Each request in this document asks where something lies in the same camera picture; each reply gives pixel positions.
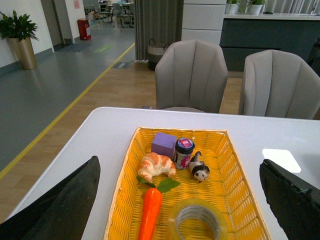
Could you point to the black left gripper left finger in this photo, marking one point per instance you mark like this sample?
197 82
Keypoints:
61 213

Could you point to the purple foam cube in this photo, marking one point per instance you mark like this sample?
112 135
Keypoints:
164 144

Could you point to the grey chair on right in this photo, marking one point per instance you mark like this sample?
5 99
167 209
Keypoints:
279 84

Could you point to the yellow clear tape roll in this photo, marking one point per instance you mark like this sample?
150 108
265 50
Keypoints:
196 219

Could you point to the grey chair on left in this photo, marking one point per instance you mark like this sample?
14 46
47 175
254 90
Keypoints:
191 76

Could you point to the potted plant in gold pot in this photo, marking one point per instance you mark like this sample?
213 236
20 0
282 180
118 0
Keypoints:
20 30

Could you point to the grey chair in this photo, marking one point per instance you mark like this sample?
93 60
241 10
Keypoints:
279 84
191 76

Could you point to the orange toy carrot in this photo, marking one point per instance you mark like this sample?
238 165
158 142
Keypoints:
152 202

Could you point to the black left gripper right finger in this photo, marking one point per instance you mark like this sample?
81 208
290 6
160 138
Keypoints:
294 202

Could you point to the yellow woven basket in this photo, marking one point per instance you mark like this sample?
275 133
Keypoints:
227 188

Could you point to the dark grey counter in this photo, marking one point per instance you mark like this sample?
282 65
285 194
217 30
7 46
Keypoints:
243 35

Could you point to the small jar with pink label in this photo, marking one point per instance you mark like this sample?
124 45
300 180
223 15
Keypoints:
183 150

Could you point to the red bin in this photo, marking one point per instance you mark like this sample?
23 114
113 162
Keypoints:
84 29

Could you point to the panda figurine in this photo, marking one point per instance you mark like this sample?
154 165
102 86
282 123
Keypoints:
199 170

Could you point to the white potted plant on counter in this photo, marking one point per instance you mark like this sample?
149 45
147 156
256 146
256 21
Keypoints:
255 6

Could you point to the woven storage basket with handles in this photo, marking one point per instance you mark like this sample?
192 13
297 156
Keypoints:
155 51

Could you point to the toy croissant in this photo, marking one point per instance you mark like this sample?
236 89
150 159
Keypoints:
153 165

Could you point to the grey curtain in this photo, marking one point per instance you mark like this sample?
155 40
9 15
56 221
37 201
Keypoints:
160 20

